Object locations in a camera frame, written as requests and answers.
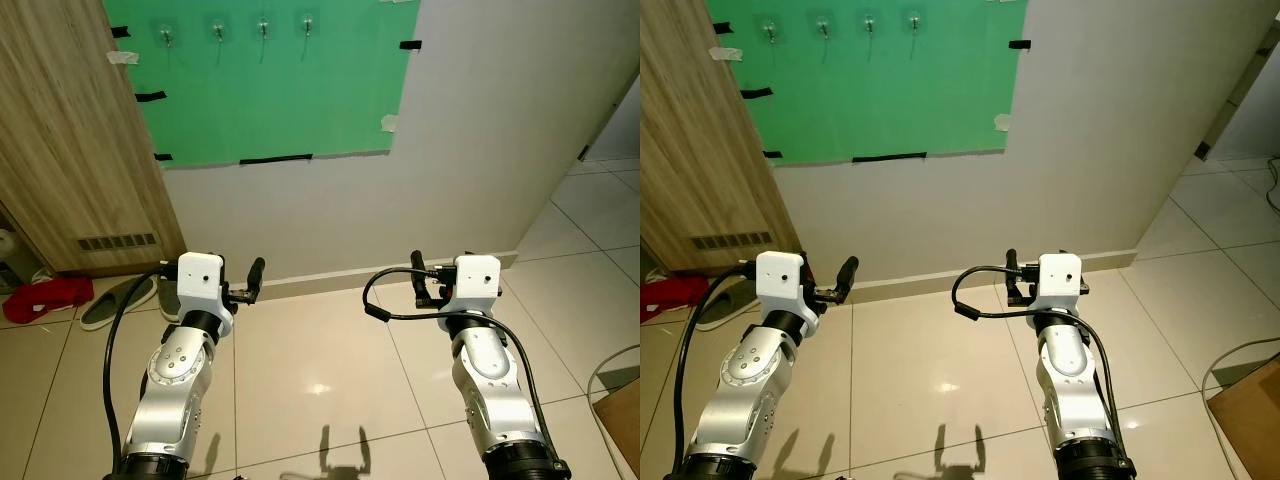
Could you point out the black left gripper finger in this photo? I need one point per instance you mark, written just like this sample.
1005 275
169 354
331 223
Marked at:
848 273
257 275

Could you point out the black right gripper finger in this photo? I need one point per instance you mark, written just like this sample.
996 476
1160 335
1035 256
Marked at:
1011 262
418 266

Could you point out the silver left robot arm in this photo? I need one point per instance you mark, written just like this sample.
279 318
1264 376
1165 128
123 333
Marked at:
170 385
745 385

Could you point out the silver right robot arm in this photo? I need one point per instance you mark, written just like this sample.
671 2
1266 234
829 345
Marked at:
1070 385
490 385

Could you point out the clear adhesive metal hook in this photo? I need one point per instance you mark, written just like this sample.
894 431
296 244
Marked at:
913 18
823 27
263 27
870 22
167 34
769 31
217 31
308 23

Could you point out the beige baseboard strip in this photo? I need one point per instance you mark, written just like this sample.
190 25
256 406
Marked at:
920 272
330 272

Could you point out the grey slipper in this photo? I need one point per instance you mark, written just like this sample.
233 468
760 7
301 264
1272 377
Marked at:
725 305
118 302

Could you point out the cabinet vent grille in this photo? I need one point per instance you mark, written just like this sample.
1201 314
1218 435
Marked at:
118 241
733 241

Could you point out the long black tape strip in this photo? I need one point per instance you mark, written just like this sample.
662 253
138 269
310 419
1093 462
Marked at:
275 159
888 157

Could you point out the white masking tape piece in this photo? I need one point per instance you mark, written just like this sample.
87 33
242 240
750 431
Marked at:
1001 122
388 123
122 57
724 53

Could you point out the red cloth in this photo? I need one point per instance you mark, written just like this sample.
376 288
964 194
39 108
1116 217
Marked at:
45 298
672 295

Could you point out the wooden cabinet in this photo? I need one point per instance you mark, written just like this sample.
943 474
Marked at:
70 140
700 150

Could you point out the brown cardboard box corner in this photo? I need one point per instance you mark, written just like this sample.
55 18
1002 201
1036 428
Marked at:
1250 425
620 430

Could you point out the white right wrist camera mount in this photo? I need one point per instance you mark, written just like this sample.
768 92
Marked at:
1060 278
477 282

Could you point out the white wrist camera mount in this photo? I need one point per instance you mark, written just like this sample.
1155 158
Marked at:
1060 278
200 280
780 278
477 282

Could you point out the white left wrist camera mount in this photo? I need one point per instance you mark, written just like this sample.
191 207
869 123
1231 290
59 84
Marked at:
780 278
200 280

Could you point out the green wall board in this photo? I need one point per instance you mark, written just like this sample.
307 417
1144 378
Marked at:
280 90
890 90

